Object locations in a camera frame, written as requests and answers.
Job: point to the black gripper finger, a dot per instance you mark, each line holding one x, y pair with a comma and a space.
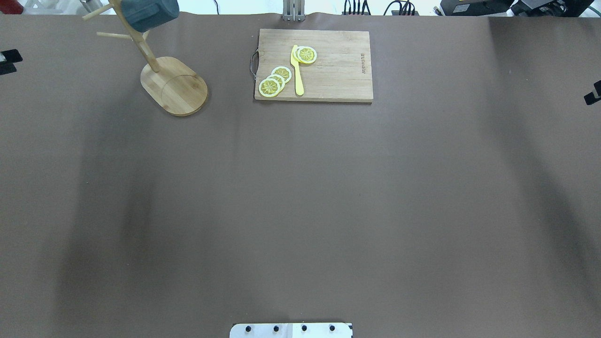
7, 68
594, 96
10, 56

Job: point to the blue mug with yellow inside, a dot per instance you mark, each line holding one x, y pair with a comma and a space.
143, 15

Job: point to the wooden mug rack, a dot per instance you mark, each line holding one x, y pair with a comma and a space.
172, 84

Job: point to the wooden cutting board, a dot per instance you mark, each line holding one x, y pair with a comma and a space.
341, 73

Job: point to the lemon slice lowest of three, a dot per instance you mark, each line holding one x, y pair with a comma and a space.
268, 88

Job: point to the lemon slice middle of three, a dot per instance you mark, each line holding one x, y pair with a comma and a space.
279, 79

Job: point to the lemon slice under tip slice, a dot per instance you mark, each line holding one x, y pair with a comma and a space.
294, 54

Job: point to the lemon slice near knife tip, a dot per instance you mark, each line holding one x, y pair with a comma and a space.
306, 54

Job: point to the aluminium frame post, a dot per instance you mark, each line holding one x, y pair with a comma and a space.
293, 10

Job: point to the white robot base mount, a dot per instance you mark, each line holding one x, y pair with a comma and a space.
292, 330

